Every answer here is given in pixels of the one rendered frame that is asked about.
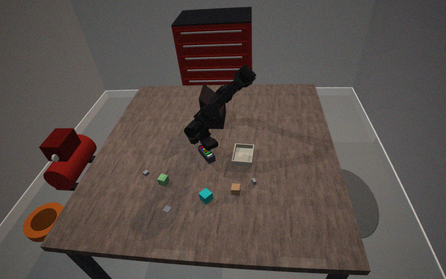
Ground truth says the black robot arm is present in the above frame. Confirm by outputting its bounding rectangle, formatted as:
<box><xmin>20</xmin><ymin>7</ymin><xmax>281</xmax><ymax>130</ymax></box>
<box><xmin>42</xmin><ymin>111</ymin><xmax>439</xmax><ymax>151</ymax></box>
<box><xmin>184</xmin><ymin>65</ymin><xmax>257</xmax><ymax>144</ymax></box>

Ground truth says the beige open tray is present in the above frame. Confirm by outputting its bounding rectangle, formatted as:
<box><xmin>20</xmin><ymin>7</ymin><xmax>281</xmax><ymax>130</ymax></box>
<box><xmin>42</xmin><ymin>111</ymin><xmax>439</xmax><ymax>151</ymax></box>
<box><xmin>231</xmin><ymin>143</ymin><xmax>254</xmax><ymax>167</ymax></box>

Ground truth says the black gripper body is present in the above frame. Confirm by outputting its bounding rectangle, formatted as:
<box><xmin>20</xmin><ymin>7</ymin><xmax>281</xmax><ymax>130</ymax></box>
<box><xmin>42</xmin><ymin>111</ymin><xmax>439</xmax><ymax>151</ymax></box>
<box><xmin>199</xmin><ymin>126</ymin><xmax>218</xmax><ymax>151</ymax></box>

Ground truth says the teal cube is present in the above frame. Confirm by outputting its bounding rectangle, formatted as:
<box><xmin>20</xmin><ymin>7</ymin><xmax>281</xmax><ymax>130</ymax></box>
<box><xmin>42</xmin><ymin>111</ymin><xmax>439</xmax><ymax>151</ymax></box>
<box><xmin>199</xmin><ymin>188</ymin><xmax>213</xmax><ymax>204</ymax></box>

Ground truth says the brown cube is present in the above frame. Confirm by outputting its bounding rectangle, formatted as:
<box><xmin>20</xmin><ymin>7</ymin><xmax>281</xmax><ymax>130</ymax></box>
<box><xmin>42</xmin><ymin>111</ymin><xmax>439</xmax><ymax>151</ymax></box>
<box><xmin>231</xmin><ymin>183</ymin><xmax>241</xmax><ymax>196</ymax></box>

